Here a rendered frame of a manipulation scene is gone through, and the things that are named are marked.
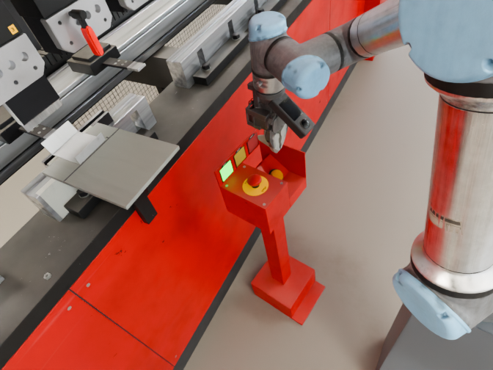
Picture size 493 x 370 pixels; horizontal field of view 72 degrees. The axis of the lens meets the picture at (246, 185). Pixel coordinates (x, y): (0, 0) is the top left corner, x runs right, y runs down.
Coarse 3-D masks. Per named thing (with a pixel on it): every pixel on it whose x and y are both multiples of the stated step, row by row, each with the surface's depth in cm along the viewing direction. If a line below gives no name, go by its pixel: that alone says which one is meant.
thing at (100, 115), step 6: (96, 114) 88; (102, 114) 89; (108, 114) 88; (90, 120) 86; (96, 120) 86; (102, 120) 87; (108, 120) 88; (84, 126) 85; (48, 156) 79; (54, 156) 80; (42, 162) 79
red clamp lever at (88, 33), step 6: (72, 12) 68; (78, 12) 67; (84, 12) 68; (78, 18) 68; (84, 18) 68; (84, 24) 69; (84, 30) 70; (90, 30) 70; (84, 36) 71; (90, 36) 71; (90, 42) 72; (96, 42) 72; (90, 48) 73; (96, 48) 73; (102, 48) 74; (96, 54) 74; (102, 54) 75
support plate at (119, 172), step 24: (120, 144) 78; (144, 144) 77; (168, 144) 75; (48, 168) 77; (72, 168) 75; (96, 168) 74; (120, 168) 73; (144, 168) 71; (96, 192) 69; (120, 192) 68
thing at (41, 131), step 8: (0, 112) 89; (8, 112) 89; (0, 120) 87; (8, 120) 87; (0, 128) 86; (8, 128) 86; (16, 128) 88; (24, 128) 88; (40, 128) 87; (48, 128) 86; (0, 136) 86; (8, 136) 87; (16, 136) 89; (40, 136) 84; (48, 136) 84
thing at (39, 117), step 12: (36, 84) 71; (48, 84) 73; (24, 96) 69; (36, 96) 71; (48, 96) 74; (12, 108) 68; (24, 108) 70; (36, 108) 72; (48, 108) 75; (24, 120) 71; (36, 120) 74
